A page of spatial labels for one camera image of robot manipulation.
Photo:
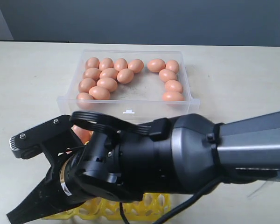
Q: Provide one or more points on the yellow plastic egg tray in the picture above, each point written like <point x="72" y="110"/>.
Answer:
<point x="151" y="208"/>

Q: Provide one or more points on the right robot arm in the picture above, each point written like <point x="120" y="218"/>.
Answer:
<point x="191" y="155"/>

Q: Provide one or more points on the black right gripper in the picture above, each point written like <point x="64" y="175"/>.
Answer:
<point x="79" y="173"/>

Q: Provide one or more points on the clear plastic box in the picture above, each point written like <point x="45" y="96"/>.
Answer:
<point x="138" y="101"/>

